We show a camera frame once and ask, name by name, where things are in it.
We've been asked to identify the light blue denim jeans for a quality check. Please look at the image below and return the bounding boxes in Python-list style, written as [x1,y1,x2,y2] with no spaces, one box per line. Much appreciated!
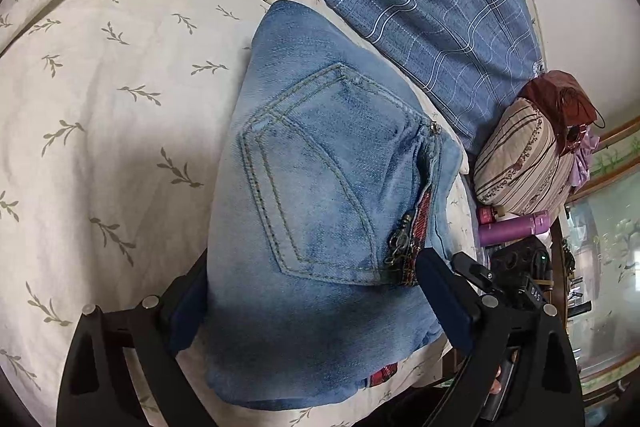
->
[206,1,462,411]

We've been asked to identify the purple thermos bottle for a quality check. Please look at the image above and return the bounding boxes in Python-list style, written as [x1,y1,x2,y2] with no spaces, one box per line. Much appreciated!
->
[478,210,550,247]

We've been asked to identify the beige striped folded blanket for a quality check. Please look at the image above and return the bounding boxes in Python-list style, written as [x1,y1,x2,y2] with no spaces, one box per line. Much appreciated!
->
[473,98,574,219]

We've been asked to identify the glass cabinet door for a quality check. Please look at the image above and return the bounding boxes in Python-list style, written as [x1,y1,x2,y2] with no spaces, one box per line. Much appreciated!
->
[565,118,639,400]

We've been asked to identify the dark red bag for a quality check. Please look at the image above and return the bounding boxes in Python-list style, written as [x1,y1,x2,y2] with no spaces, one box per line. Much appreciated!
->
[518,70,599,156]

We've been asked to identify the cream leaf-print quilt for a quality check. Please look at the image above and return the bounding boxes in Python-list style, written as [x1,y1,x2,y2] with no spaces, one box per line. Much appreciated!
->
[0,0,482,427]

